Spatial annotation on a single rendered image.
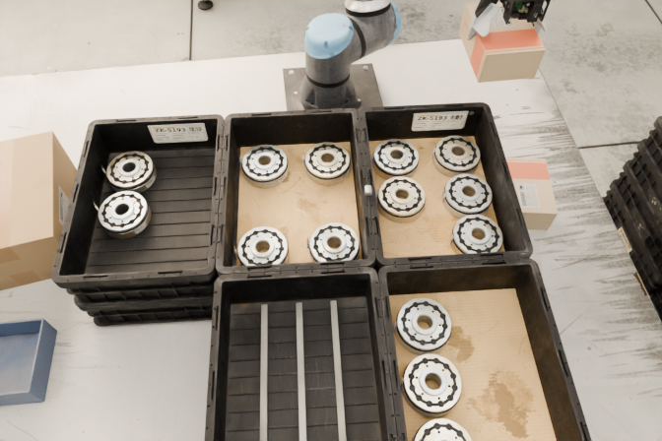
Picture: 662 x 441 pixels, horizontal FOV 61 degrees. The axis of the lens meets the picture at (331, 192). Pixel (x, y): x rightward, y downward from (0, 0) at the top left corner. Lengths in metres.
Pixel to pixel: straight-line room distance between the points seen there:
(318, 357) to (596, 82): 2.19
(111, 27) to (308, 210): 2.13
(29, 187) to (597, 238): 1.31
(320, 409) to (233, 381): 0.17
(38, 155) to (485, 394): 1.08
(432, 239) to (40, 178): 0.87
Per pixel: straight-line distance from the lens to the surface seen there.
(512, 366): 1.13
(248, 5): 3.13
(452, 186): 1.25
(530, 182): 1.41
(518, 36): 1.21
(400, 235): 1.20
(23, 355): 1.37
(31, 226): 1.32
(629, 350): 1.37
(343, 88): 1.47
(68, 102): 1.77
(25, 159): 1.44
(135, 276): 1.09
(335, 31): 1.39
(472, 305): 1.15
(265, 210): 1.23
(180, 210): 1.27
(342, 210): 1.22
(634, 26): 3.35
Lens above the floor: 1.86
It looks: 55 degrees down
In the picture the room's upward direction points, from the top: straight up
